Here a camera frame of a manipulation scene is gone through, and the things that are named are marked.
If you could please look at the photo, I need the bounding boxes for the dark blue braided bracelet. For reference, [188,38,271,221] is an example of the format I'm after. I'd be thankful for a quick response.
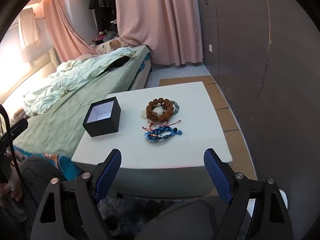
[149,127,183,137]

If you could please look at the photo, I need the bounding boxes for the bed with green sheet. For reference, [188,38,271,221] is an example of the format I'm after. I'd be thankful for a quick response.
[0,44,153,180]

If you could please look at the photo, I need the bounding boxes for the dark fluffy rug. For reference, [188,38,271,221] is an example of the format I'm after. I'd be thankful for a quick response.
[99,194,175,240]

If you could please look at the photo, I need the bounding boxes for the pink pillow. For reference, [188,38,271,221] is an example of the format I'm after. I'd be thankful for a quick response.
[75,52,98,62]

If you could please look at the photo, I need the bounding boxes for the light green duvet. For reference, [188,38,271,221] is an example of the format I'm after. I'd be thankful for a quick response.
[23,47,137,117]

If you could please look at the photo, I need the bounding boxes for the person's left leg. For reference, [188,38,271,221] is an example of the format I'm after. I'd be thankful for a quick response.
[19,156,68,207]

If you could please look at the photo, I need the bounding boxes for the person's left hand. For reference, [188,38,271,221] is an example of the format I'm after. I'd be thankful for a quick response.
[0,172,23,202]

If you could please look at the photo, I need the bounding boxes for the dark hanging clothes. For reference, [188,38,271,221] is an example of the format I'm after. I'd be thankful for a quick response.
[88,0,117,32]

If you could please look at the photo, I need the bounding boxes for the bear print pillow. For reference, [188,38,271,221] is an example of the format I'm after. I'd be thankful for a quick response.
[96,38,130,54]

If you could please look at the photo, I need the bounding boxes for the pink curtain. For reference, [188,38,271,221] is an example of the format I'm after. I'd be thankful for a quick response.
[114,0,203,67]
[41,0,97,63]

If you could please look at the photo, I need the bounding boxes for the black jewelry box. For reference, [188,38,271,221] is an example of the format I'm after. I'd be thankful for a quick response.
[82,96,122,137]

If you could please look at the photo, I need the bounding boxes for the white jade bracelet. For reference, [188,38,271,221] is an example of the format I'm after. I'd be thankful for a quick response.
[140,106,166,119]

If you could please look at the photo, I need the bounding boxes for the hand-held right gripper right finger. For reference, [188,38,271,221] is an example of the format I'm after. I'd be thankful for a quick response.
[204,148,294,240]

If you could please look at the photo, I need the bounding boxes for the brown wooden bead bracelet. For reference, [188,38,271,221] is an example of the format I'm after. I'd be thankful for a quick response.
[146,97,175,122]

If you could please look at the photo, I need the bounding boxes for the flattened cardboard sheet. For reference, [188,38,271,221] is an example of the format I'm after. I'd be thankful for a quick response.
[159,75,258,180]

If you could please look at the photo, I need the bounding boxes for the beige hanging towel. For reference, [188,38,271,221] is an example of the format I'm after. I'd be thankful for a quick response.
[19,6,41,50]

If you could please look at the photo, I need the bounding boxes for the white table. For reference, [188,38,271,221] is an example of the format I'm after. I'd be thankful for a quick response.
[71,81,234,198]

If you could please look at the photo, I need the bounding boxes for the black cable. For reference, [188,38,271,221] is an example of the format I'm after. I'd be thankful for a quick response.
[0,104,21,174]

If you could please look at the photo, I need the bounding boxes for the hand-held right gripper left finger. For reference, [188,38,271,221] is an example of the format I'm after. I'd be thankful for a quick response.
[31,149,122,240]

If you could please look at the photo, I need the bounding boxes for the pile of plush toys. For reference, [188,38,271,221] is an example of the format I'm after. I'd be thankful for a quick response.
[89,30,121,47]

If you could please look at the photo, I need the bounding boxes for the folded pink blanket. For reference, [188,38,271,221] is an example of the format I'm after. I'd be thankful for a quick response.
[12,106,28,120]

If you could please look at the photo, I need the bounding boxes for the red string bracelet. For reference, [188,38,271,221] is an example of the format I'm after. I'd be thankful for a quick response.
[142,119,182,131]

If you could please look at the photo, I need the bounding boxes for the black garment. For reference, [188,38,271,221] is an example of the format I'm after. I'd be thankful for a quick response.
[107,57,131,72]

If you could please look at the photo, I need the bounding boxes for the grey bead bracelet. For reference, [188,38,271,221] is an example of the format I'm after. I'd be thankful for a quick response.
[170,99,181,115]

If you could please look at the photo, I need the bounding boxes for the light blue beaded bracelet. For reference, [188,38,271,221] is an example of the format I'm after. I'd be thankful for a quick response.
[144,131,173,142]

